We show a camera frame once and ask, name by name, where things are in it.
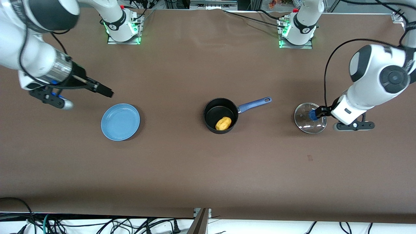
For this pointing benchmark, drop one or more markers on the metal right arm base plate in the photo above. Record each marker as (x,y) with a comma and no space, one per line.
(138,32)

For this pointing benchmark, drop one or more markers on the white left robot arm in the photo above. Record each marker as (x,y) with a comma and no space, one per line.
(373,84)

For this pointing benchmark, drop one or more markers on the aluminium table leg profile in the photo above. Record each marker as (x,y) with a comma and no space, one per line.
(200,225)

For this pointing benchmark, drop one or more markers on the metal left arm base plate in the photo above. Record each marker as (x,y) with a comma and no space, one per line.
(302,46)

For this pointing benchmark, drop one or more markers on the brown table cover sheet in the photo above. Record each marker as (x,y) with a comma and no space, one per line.
(195,175)

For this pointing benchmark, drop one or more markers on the black power plug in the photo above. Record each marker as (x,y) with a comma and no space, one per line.
(176,228)

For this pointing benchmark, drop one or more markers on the yellow potato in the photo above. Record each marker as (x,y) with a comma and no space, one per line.
(223,123)

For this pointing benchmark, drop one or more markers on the glass lid with blue knob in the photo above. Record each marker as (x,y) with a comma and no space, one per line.
(305,125)

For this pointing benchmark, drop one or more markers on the aluminium corner extrusion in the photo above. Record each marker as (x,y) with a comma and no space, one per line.
(397,17)

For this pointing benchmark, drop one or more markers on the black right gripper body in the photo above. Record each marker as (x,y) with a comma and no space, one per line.
(79,78)

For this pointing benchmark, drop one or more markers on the grey equipment box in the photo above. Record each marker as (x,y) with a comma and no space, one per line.
(211,4)

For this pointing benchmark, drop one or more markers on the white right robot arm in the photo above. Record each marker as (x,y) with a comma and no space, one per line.
(32,55)

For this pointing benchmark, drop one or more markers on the blue round plate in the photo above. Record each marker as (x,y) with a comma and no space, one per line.
(120,122)

